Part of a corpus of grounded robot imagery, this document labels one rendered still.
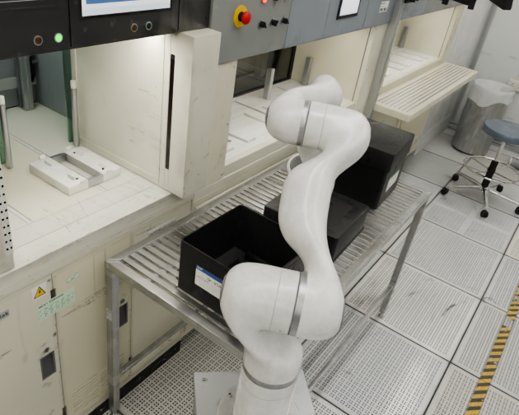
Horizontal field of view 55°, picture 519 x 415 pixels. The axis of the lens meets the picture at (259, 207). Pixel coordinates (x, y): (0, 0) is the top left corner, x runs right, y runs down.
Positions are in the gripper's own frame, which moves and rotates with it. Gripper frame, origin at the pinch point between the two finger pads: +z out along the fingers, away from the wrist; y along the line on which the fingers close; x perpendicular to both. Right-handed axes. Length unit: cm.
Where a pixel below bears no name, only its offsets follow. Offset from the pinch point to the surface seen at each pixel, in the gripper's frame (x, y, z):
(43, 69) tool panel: 2, 122, -22
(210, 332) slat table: 54, -2, -36
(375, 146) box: -31.4, -5.3, 13.8
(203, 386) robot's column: 64, -12, -46
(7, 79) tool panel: 13, 129, -28
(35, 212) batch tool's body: 50, 60, -47
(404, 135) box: -47, -10, 29
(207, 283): 43, 5, -37
